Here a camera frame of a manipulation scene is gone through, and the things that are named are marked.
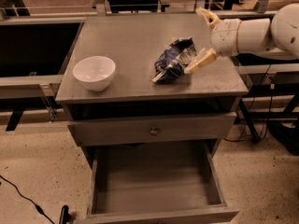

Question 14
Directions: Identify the grey metal rail right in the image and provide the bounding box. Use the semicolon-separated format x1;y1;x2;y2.
235;63;299;75

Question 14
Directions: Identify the grey top drawer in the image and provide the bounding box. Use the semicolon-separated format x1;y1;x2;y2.
68;112;236;147

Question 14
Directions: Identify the grey metal rail left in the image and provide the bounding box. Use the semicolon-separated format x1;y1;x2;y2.
0;75;64;99

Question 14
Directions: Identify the brass drawer knob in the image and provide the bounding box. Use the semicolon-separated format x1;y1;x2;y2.
150;127;158;136

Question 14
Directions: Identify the grey metal rail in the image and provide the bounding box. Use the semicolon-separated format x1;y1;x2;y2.
0;75;64;99
235;63;299;75

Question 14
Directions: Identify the grey wooden drawer cabinet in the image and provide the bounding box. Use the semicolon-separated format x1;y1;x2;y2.
55;13;249;224

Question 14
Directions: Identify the open grey middle drawer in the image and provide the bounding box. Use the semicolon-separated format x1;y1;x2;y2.
75;141;238;224

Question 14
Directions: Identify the blue chip bag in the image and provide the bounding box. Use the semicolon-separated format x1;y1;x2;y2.
152;37;197;83

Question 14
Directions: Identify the black object on floor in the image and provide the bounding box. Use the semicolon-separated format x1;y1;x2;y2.
59;205;69;224

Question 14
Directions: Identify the black floor cable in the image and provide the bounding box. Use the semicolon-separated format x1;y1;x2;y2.
0;175;56;224

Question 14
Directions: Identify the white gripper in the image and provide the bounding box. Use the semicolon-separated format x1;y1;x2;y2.
184;7;241;74

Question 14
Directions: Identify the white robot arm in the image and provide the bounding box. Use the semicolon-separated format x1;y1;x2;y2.
184;3;299;74

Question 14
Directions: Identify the white ceramic bowl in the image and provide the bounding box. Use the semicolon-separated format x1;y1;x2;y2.
73;56;116;91

